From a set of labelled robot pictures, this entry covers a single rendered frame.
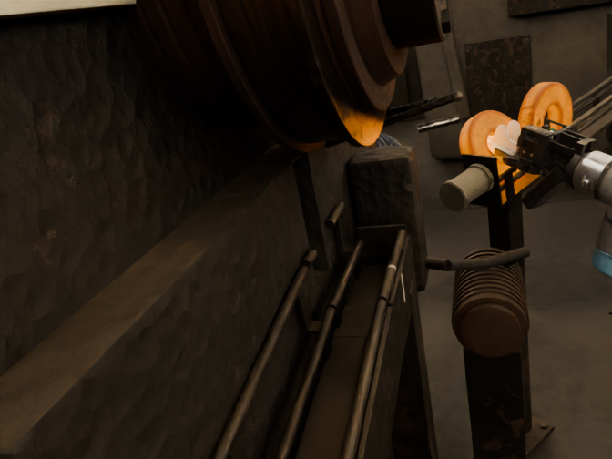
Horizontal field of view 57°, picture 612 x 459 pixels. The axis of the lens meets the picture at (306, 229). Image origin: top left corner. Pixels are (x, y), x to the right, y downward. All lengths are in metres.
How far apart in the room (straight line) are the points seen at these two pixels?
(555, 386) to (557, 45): 2.04
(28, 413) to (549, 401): 1.42
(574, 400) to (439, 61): 2.25
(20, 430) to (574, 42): 3.13
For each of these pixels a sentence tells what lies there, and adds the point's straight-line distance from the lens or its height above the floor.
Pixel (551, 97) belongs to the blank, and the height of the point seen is 0.77.
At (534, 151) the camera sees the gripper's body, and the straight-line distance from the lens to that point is 1.09.
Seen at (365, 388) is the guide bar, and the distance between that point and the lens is 0.55.
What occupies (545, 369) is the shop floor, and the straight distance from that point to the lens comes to 1.72.
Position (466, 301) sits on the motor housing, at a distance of 1.01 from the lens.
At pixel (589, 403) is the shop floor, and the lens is 1.62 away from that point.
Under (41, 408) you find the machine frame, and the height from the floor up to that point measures 0.87.
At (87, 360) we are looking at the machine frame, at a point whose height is 0.87.
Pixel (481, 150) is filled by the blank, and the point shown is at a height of 0.72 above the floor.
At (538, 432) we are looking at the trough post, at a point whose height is 0.01.
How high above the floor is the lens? 1.03
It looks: 21 degrees down
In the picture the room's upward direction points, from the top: 11 degrees counter-clockwise
